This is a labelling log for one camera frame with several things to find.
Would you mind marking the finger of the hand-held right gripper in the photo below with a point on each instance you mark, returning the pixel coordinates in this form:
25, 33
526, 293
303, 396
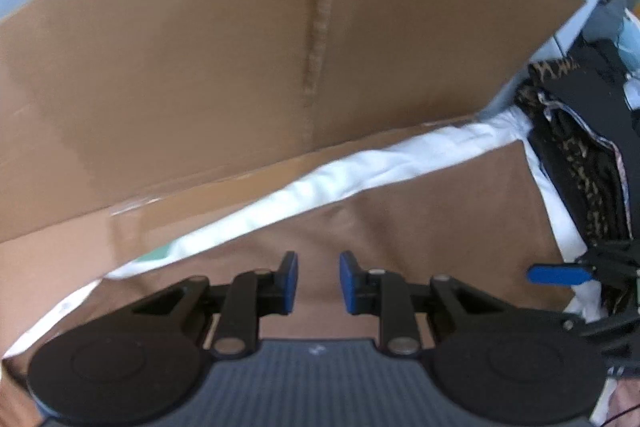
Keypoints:
560, 274

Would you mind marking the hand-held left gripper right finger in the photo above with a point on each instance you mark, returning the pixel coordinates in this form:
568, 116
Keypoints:
347, 282

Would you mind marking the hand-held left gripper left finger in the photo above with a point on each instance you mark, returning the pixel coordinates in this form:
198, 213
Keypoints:
290, 282

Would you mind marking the brown printed t-shirt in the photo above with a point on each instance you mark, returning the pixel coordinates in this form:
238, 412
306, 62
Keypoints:
425, 227

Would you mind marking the leopard print cloth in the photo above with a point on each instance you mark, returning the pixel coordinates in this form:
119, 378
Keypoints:
575, 167

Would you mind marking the cream bear print blanket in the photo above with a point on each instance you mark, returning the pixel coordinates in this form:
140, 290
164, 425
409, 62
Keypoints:
350, 172

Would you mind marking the black folded garment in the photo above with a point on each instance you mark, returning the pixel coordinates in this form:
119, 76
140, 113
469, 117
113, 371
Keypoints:
600, 117

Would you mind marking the low folded cardboard sheet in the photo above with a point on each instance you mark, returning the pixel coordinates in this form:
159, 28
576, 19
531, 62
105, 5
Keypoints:
200, 57

